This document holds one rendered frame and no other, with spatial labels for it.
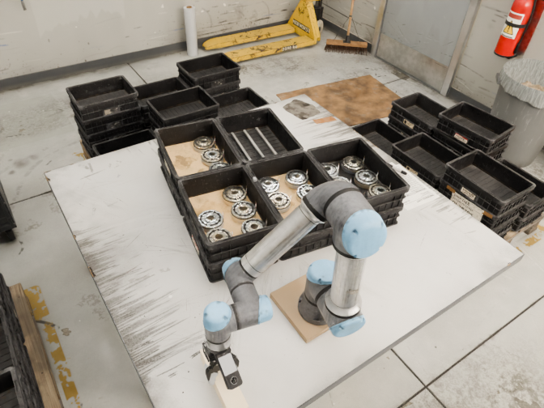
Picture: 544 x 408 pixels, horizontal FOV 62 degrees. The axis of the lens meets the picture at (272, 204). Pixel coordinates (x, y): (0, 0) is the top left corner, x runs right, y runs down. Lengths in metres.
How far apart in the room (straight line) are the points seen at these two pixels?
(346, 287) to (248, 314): 0.29
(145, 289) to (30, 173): 2.07
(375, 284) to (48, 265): 1.94
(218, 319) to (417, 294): 0.92
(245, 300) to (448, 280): 0.97
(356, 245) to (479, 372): 1.63
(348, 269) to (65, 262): 2.05
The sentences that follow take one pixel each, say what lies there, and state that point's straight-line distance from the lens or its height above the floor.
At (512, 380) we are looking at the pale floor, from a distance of 2.72.
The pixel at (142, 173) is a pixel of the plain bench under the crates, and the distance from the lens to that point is 2.33.
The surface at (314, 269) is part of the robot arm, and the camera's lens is 1.53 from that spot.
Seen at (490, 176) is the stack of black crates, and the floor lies 0.49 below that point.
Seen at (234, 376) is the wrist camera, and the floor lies 0.89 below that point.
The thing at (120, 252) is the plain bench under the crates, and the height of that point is 0.70.
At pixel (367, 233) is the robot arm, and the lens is 1.13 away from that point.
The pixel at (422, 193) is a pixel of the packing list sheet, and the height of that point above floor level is 0.70.
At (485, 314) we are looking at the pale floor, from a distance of 2.89.
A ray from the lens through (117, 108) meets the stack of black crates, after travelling 3.24.
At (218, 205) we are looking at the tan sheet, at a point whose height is 0.83.
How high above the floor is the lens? 2.13
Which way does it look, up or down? 43 degrees down
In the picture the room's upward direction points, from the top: 4 degrees clockwise
